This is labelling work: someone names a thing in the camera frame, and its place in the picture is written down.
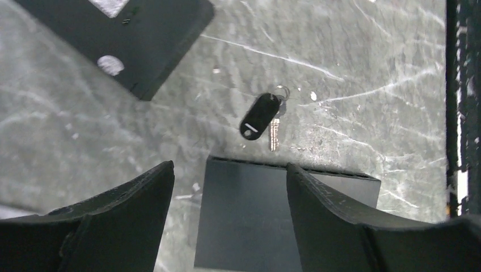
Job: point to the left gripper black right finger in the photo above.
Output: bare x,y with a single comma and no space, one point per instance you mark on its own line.
335,232

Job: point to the black network switch with ports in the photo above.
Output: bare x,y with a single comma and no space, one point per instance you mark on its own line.
245,222

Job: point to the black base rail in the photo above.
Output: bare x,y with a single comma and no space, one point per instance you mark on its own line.
463,107

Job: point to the black key tag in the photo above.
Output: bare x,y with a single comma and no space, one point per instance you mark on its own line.
259,116

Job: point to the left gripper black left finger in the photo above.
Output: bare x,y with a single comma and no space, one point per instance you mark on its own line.
117,230

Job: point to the black network switch with label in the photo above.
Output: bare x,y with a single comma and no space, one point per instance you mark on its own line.
138,43

